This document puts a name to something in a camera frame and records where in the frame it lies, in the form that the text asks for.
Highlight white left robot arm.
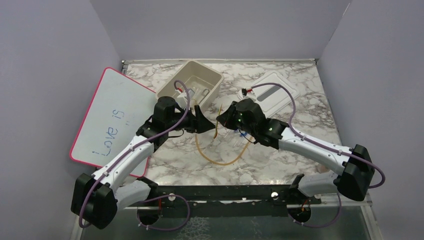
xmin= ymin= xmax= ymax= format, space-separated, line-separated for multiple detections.
xmin=70 ymin=96 xmax=215 ymax=229

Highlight red rainbow measuring spoon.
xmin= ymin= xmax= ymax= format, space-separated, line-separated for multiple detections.
xmin=213 ymin=104 xmax=223 ymax=140

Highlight pink-framed whiteboard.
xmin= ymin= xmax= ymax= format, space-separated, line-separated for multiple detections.
xmin=69 ymin=67 xmax=157 ymax=168

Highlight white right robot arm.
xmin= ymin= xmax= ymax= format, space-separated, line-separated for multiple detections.
xmin=216 ymin=98 xmax=376 ymax=204

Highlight beige plastic bin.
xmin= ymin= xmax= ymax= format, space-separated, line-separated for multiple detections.
xmin=155 ymin=60 xmax=224 ymax=112

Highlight blue-capped test tube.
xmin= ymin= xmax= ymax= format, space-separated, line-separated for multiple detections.
xmin=233 ymin=131 xmax=247 ymax=147

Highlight metal crucible tongs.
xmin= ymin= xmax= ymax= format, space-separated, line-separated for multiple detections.
xmin=193 ymin=88 xmax=210 ymax=104

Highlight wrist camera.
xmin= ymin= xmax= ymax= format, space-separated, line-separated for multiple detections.
xmin=176 ymin=88 xmax=196 ymax=108
xmin=241 ymin=88 xmax=255 ymax=99

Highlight yellow rubber tube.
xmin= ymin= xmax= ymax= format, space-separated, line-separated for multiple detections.
xmin=194 ymin=130 xmax=254 ymax=167

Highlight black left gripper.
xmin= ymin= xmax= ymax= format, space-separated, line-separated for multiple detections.
xmin=166 ymin=105 xmax=216 ymax=134

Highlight black table edge rail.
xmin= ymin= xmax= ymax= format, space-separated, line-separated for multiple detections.
xmin=132 ymin=184 xmax=321 ymax=218

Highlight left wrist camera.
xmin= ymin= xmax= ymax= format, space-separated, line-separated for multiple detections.
xmin=176 ymin=88 xmax=196 ymax=108

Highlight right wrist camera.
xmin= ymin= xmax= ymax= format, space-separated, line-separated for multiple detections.
xmin=241 ymin=88 xmax=255 ymax=99

